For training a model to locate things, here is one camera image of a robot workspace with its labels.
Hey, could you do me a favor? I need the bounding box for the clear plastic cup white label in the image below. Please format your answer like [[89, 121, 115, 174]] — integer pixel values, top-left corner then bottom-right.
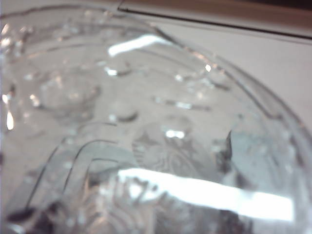
[[0, 4, 312, 234]]

